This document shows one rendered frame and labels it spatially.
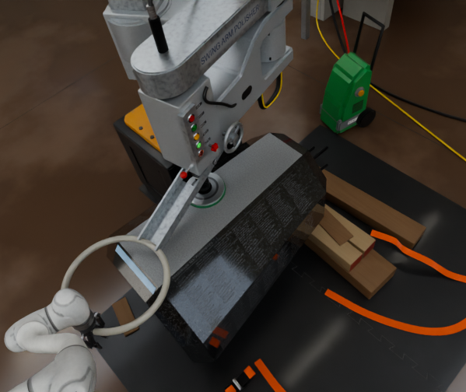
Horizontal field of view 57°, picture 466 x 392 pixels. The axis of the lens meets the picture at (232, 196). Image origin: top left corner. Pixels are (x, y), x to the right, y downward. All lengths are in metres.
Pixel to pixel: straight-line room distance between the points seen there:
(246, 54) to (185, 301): 1.15
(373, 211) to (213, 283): 1.39
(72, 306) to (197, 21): 1.14
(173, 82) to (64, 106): 3.03
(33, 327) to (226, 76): 1.25
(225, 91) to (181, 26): 0.33
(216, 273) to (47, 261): 1.67
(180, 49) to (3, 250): 2.50
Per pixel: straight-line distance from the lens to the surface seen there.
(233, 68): 1.97
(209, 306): 2.13
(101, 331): 1.91
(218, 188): 2.21
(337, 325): 2.80
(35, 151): 4.24
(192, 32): 1.71
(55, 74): 5.00
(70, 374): 1.15
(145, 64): 1.61
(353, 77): 3.34
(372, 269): 2.84
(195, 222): 2.15
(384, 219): 3.06
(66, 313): 1.68
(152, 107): 1.76
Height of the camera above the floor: 2.66
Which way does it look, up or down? 54 degrees down
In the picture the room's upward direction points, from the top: 12 degrees counter-clockwise
